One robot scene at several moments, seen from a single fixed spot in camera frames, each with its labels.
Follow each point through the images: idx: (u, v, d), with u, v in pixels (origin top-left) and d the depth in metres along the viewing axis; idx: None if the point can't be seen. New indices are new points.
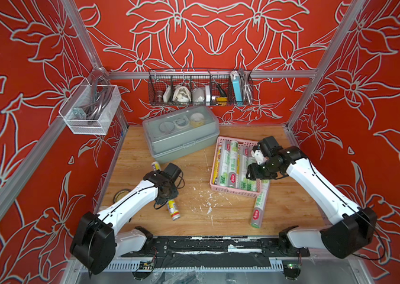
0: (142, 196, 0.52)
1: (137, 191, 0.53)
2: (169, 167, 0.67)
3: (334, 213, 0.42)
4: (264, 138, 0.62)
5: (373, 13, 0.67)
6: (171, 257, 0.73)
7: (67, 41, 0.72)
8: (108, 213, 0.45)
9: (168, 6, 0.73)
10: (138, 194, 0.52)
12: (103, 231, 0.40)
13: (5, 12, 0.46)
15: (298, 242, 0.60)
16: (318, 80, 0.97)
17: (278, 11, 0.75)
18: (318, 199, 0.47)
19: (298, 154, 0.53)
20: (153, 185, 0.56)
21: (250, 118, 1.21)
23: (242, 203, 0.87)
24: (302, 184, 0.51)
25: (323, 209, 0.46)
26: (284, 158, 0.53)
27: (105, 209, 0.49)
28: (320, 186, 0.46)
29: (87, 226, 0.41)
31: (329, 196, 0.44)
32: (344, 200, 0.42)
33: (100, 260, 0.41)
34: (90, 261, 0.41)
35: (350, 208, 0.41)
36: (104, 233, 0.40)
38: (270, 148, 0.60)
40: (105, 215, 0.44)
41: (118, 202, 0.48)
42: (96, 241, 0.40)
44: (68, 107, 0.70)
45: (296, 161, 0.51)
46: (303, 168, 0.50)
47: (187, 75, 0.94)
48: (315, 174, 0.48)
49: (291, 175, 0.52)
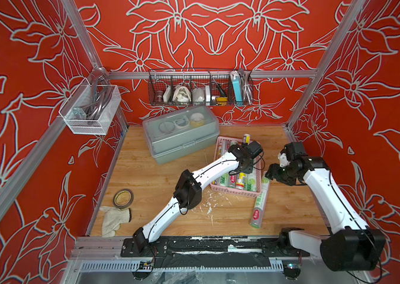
0: (225, 167, 0.62)
1: (222, 160, 0.63)
2: (252, 144, 0.71)
3: (338, 223, 0.42)
4: (292, 142, 0.63)
5: (373, 13, 0.67)
6: (171, 257, 0.73)
7: (67, 41, 0.73)
8: (199, 174, 0.60)
9: (168, 6, 0.73)
10: (222, 164, 0.62)
12: (195, 186, 0.57)
13: (5, 12, 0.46)
15: (298, 245, 0.60)
16: (318, 80, 0.97)
17: (278, 11, 0.75)
18: (325, 209, 0.47)
19: (320, 163, 0.53)
20: (235, 158, 0.64)
21: (250, 118, 1.21)
23: (242, 203, 0.87)
24: (314, 191, 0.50)
25: (328, 218, 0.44)
26: (303, 164, 0.54)
27: (197, 170, 0.61)
28: (331, 196, 0.45)
29: (185, 177, 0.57)
31: (338, 207, 0.43)
32: (352, 215, 0.42)
33: (192, 203, 0.61)
34: (185, 201, 0.61)
35: (356, 223, 0.40)
36: (196, 187, 0.56)
38: (295, 153, 0.61)
40: (197, 175, 0.60)
41: (207, 167, 0.62)
42: (190, 192, 0.58)
44: (68, 107, 0.70)
45: (315, 168, 0.52)
46: (319, 176, 0.50)
47: (187, 75, 0.94)
48: (330, 184, 0.48)
49: (306, 181, 0.54)
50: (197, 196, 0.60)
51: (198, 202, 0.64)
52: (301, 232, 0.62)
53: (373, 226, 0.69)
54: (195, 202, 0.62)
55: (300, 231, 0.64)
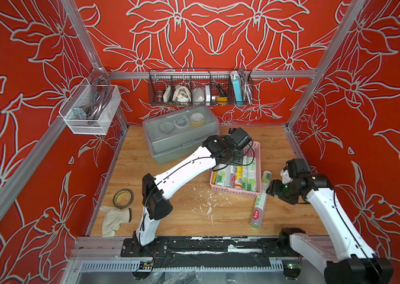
0: (195, 167, 0.49)
1: (192, 160, 0.50)
2: (236, 135, 0.55)
3: (343, 251, 0.41)
4: (293, 158, 0.62)
5: (373, 13, 0.67)
6: (171, 257, 0.73)
7: (67, 42, 0.73)
8: (163, 179, 0.48)
9: (168, 6, 0.73)
10: (193, 163, 0.49)
12: (156, 194, 0.45)
13: (5, 12, 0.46)
15: (302, 251, 0.58)
16: (318, 80, 0.97)
17: (278, 11, 0.75)
18: (329, 232, 0.45)
19: (323, 181, 0.52)
20: (210, 154, 0.50)
21: (250, 118, 1.21)
23: (242, 203, 0.87)
24: (318, 213, 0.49)
25: (333, 243, 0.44)
26: (307, 183, 0.52)
27: (161, 174, 0.49)
28: (337, 220, 0.44)
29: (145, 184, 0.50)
31: (343, 232, 0.42)
32: (358, 242, 0.40)
33: (157, 215, 0.50)
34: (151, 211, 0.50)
35: (363, 252, 0.39)
36: (157, 196, 0.45)
38: (297, 170, 0.60)
40: (160, 180, 0.48)
41: (173, 170, 0.49)
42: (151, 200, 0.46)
44: (68, 107, 0.70)
45: (318, 189, 0.50)
46: (323, 197, 0.48)
47: (187, 75, 0.94)
48: (335, 207, 0.46)
49: (310, 201, 0.52)
50: (163, 206, 0.48)
51: (170, 211, 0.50)
52: (303, 238, 0.61)
53: (373, 226, 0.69)
54: (164, 213, 0.52)
55: (304, 236, 0.62)
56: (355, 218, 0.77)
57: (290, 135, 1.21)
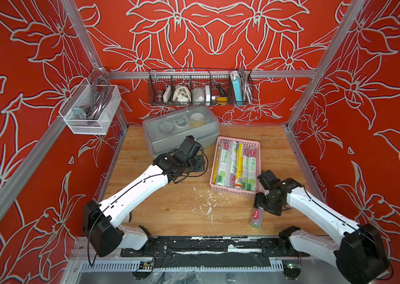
0: (148, 185, 0.47)
1: (142, 178, 0.48)
2: (184, 147, 0.56)
3: (336, 233, 0.44)
4: (262, 172, 0.69)
5: (373, 13, 0.67)
6: (171, 257, 0.73)
7: (67, 41, 0.73)
8: (110, 204, 0.43)
9: (168, 6, 0.73)
10: (144, 181, 0.48)
12: (102, 223, 0.39)
13: (5, 12, 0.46)
15: (306, 250, 0.57)
16: (318, 80, 0.97)
17: (278, 11, 0.75)
18: (320, 223, 0.48)
19: (293, 183, 0.59)
20: (162, 171, 0.50)
21: (250, 118, 1.21)
23: (242, 203, 0.87)
24: (303, 212, 0.53)
25: (328, 232, 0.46)
26: (281, 190, 0.58)
27: (107, 199, 0.44)
28: (318, 210, 0.49)
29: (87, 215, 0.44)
31: (328, 218, 0.46)
32: (343, 219, 0.45)
33: (104, 247, 0.42)
34: (96, 244, 0.41)
35: (350, 226, 0.43)
36: (102, 225, 0.39)
38: (268, 181, 0.66)
40: (107, 206, 0.42)
41: (122, 191, 0.45)
42: (95, 231, 0.39)
44: (68, 107, 0.70)
45: (292, 190, 0.56)
46: (299, 195, 0.54)
47: (187, 75, 0.94)
48: (311, 200, 0.52)
49: (291, 204, 0.57)
50: (111, 235, 0.42)
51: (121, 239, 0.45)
52: (303, 236, 0.60)
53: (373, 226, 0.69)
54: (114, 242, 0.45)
55: (303, 235, 0.61)
56: (355, 218, 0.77)
57: (290, 135, 1.21)
